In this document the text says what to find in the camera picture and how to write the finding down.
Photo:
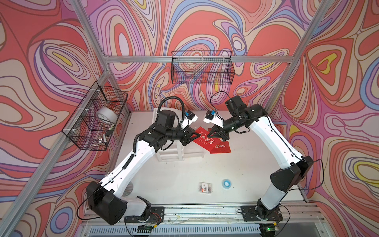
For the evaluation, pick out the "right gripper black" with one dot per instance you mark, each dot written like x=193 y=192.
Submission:
x=215 y=129

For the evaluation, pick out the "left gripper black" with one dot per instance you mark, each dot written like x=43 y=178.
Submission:
x=187 y=135

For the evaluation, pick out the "red postcard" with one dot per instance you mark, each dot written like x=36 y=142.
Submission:
x=204 y=141
x=221 y=148

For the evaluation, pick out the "white plastic drawer organizer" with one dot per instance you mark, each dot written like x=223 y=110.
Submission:
x=176 y=152

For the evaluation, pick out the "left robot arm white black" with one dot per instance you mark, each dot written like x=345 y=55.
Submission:
x=104 y=198

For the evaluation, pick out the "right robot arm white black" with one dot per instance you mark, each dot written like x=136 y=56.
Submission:
x=293 y=166

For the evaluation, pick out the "blue tape roll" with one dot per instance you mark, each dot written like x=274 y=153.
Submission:
x=226 y=183

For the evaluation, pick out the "white tape roll in basket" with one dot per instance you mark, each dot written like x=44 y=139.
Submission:
x=107 y=114

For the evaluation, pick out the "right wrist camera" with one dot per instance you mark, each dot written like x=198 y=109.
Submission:
x=214 y=118

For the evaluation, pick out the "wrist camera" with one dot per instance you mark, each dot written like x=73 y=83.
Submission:
x=214 y=118
x=189 y=118

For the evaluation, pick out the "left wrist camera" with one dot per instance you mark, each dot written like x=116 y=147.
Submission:
x=189 y=118

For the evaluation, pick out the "black wire basket back wall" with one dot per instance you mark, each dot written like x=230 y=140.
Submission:
x=202 y=67

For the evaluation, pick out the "black wire basket wall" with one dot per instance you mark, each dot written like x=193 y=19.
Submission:
x=202 y=67
x=84 y=129

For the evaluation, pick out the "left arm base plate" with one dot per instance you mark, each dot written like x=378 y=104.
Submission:
x=154 y=215

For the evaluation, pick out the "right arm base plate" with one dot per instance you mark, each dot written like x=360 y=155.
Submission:
x=253 y=213

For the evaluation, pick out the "black wire basket left wall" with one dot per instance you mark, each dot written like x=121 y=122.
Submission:
x=84 y=129

